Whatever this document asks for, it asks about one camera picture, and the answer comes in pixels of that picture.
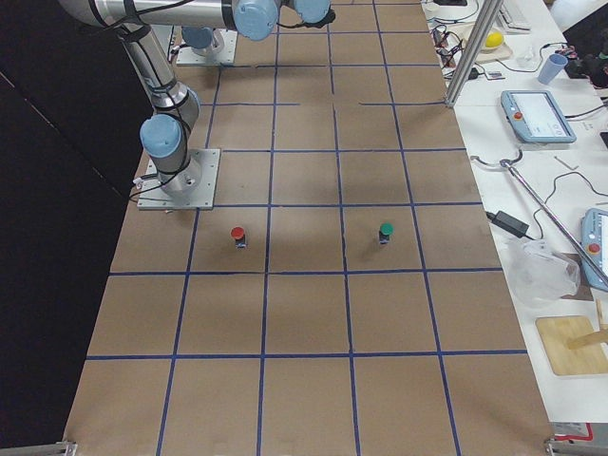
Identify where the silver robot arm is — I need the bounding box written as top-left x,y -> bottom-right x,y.
181,0 -> 335,58
60,1 -> 297,200

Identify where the red push button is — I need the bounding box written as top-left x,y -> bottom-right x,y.
230,226 -> 247,249

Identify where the green push button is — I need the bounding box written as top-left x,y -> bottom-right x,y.
378,222 -> 394,245

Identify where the wooden board stand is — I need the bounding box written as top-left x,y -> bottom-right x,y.
535,298 -> 607,376

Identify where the black power adapter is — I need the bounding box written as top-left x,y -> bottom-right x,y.
489,211 -> 529,238

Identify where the metal cane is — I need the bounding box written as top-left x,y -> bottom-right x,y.
470,148 -> 607,285

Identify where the clear plastic bag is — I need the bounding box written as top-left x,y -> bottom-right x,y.
506,239 -> 580,307

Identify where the wooden cutting board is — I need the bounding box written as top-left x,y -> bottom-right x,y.
475,27 -> 513,64

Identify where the upper teach pendant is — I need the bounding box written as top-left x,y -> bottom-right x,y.
500,90 -> 577,143

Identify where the teach pendant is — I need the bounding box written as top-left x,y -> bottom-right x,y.
580,208 -> 607,292
500,90 -> 577,143

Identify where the yellow lemon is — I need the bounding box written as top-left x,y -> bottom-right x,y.
484,31 -> 504,49

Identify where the lower teach pendant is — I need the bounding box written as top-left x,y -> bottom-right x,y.
580,208 -> 607,292

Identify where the blue plastic cup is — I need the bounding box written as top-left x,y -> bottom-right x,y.
537,53 -> 568,85

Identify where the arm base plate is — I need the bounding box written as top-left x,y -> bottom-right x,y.
176,28 -> 238,67
137,148 -> 220,210

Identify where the aluminium frame post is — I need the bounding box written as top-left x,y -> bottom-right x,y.
445,0 -> 503,107

